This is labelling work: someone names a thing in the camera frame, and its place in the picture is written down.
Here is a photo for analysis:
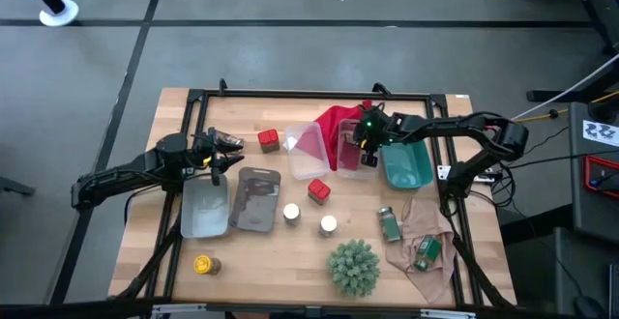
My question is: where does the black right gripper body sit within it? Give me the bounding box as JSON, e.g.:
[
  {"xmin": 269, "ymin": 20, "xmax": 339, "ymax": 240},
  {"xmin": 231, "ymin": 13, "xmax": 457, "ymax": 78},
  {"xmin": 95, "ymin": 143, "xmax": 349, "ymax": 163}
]
[{"xmin": 351, "ymin": 104, "xmax": 396, "ymax": 155}]

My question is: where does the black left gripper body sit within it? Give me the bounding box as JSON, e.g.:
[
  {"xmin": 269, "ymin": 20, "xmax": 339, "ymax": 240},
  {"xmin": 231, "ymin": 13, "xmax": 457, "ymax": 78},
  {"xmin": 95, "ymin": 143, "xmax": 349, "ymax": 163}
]
[{"xmin": 191, "ymin": 132, "xmax": 223, "ymax": 170}]

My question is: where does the red-lid spice jar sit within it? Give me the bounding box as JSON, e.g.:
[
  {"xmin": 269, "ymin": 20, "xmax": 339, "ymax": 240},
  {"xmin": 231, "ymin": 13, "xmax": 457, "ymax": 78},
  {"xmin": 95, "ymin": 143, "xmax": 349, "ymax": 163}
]
[
  {"xmin": 256, "ymin": 128, "xmax": 281, "ymax": 155},
  {"xmin": 307, "ymin": 178, "xmax": 333, "ymax": 207}
]

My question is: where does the clear plastic bin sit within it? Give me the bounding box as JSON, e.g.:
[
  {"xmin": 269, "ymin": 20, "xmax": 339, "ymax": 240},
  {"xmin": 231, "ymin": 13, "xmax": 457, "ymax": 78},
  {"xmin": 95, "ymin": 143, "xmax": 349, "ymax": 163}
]
[
  {"xmin": 282, "ymin": 121, "xmax": 332, "ymax": 182},
  {"xmin": 336, "ymin": 118, "xmax": 383, "ymax": 181}
]

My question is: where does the teal plastic bin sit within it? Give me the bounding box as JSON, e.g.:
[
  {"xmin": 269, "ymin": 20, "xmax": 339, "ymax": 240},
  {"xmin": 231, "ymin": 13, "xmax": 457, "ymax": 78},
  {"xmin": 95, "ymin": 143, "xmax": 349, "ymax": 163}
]
[{"xmin": 380, "ymin": 138, "xmax": 435, "ymax": 190}]

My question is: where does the red cloth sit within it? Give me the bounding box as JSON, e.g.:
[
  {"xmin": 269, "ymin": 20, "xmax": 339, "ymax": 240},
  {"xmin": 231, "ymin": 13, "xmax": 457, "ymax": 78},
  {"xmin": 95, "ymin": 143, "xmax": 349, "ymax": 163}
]
[{"xmin": 295, "ymin": 99, "xmax": 374, "ymax": 173}]

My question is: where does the dark grey translucent bin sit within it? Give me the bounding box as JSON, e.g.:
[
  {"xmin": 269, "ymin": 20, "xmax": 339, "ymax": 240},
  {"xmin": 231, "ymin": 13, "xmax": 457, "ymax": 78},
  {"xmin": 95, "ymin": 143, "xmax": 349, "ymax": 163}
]
[{"xmin": 227, "ymin": 165, "xmax": 282, "ymax": 234}]

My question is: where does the light grey plastic bin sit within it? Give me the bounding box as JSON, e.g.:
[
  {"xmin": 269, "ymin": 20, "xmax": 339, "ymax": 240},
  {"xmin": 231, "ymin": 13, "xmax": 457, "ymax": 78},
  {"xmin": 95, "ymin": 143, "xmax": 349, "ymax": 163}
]
[{"xmin": 180, "ymin": 173, "xmax": 231, "ymax": 240}]

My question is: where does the green spice jar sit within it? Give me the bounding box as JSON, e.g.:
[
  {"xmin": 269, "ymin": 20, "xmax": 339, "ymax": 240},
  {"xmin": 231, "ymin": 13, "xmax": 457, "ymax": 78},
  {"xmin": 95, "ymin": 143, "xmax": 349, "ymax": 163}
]
[
  {"xmin": 413, "ymin": 234, "xmax": 444, "ymax": 273},
  {"xmin": 377, "ymin": 206, "xmax": 403, "ymax": 244}
]

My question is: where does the tan cloth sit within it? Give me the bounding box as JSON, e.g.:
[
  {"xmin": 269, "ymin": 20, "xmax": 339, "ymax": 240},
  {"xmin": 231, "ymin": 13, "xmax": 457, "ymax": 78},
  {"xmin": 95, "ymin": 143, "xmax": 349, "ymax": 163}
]
[{"xmin": 385, "ymin": 196, "xmax": 457, "ymax": 305}]

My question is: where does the yellow-lid spice jar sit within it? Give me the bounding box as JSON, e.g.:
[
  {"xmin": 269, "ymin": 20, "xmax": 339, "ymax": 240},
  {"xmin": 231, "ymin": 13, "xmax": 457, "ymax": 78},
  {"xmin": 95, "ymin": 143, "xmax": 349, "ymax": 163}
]
[{"xmin": 192, "ymin": 254, "xmax": 222, "ymax": 276}]

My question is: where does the potted artificial green plant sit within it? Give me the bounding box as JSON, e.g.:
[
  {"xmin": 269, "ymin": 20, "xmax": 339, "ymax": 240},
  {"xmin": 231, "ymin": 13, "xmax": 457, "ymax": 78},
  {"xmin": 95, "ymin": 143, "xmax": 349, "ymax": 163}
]
[{"xmin": 325, "ymin": 239, "xmax": 382, "ymax": 299}]

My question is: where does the black furniture foot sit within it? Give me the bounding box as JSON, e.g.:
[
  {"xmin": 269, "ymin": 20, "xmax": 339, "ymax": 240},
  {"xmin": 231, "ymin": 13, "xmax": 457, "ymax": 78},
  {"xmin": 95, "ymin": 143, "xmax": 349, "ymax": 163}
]
[{"xmin": 0, "ymin": 176, "xmax": 37, "ymax": 197}]

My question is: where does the black equipment case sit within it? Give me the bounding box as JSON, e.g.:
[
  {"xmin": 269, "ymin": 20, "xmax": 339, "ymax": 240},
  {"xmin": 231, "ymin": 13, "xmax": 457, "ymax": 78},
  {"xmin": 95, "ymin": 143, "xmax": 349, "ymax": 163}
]
[{"xmin": 568, "ymin": 101, "xmax": 619, "ymax": 236}]

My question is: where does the red-framed device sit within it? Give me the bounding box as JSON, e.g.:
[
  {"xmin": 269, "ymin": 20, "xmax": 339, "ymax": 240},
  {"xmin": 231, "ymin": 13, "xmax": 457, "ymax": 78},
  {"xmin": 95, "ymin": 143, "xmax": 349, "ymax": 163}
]
[{"xmin": 582, "ymin": 154, "xmax": 619, "ymax": 200}]

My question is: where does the white printed sticker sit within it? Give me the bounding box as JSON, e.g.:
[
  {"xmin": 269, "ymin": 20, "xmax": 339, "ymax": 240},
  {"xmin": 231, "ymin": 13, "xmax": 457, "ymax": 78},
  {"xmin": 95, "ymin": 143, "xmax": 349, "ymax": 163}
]
[{"xmin": 582, "ymin": 119, "xmax": 619, "ymax": 148}]

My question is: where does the dark cabinet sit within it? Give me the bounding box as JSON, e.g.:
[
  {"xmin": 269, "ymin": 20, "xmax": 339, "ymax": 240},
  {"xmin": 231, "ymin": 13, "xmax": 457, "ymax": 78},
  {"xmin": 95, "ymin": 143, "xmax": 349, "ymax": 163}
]
[{"xmin": 553, "ymin": 226, "xmax": 619, "ymax": 319}]

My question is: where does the black computer mouse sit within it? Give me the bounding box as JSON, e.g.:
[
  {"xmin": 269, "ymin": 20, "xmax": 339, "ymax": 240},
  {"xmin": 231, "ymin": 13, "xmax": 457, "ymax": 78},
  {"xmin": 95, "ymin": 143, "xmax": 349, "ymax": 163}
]
[{"xmin": 574, "ymin": 294, "xmax": 604, "ymax": 319}]

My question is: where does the black metal rig frame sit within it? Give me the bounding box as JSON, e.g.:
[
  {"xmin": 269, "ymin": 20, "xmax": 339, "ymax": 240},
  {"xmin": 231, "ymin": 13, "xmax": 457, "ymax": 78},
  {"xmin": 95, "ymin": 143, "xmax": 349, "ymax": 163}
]
[{"xmin": 108, "ymin": 77, "xmax": 518, "ymax": 319}]

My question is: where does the black cable bundle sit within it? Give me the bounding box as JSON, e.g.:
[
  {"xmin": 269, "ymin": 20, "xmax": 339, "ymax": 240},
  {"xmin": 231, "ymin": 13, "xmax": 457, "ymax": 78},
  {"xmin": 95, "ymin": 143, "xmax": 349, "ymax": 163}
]
[{"xmin": 487, "ymin": 161, "xmax": 518, "ymax": 210}]

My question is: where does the yellow cable with plug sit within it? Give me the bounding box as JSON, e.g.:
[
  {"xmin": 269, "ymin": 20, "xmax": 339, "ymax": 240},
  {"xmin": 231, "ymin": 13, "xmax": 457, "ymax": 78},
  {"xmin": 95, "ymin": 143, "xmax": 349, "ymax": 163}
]
[{"xmin": 514, "ymin": 90, "xmax": 619, "ymax": 123}]

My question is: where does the white cable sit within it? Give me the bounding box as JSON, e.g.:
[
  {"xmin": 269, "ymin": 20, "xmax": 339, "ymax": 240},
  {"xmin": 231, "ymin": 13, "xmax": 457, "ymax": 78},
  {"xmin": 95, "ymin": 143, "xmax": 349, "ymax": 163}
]
[{"xmin": 511, "ymin": 52, "xmax": 619, "ymax": 120}]

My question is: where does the black desk frame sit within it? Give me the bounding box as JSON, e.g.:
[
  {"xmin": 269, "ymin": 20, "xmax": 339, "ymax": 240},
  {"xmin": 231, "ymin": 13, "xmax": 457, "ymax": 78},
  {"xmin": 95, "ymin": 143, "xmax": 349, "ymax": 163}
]
[{"xmin": 525, "ymin": 0, "xmax": 619, "ymax": 103}]

